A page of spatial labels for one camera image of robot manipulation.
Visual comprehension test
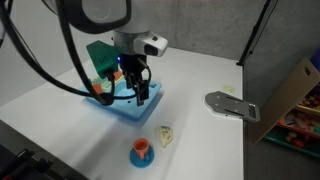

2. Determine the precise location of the black equipment frame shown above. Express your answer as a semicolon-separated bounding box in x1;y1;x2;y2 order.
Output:
0;143;89;180

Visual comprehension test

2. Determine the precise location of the orange toy plate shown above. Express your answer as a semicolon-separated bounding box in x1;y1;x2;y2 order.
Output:
113;70;124;81

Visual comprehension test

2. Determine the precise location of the blue toy saucer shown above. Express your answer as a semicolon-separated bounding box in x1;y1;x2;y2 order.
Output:
129;146;156;169

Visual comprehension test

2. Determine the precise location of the pale yellow sticker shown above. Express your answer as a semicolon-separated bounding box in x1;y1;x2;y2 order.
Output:
222;85;236;94

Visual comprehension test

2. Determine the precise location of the black cable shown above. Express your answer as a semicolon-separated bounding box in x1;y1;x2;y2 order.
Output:
56;0;153;106
0;0;111;101

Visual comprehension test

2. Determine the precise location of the orange toy mug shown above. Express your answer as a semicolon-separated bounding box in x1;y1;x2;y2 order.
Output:
133;138;150;160

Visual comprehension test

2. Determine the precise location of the small orange toy cup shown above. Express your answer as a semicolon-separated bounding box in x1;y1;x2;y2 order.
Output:
92;83;103;95

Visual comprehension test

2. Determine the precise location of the yellow green dish rack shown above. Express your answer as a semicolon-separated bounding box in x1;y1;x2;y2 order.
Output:
91;76;114;91

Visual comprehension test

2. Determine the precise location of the blue toy sink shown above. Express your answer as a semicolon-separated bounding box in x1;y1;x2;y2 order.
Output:
78;79;163;123

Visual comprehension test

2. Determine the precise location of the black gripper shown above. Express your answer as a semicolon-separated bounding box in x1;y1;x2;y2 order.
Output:
119;54;150;107

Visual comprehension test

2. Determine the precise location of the grey metal mounting plate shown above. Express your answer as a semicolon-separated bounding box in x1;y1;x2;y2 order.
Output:
204;90;261;124

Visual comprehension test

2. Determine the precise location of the cream toy soap bottle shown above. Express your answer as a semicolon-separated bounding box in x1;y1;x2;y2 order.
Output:
156;125;174;149

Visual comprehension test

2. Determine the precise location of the black tripod pole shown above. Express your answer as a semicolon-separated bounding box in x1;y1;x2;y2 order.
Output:
236;0;274;67

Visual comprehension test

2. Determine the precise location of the wooden toy storage shelf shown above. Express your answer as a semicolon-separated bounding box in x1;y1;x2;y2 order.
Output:
249;57;320;159

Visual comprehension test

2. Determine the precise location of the blue storage bin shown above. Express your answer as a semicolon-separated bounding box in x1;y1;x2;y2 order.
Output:
310;46;320;74

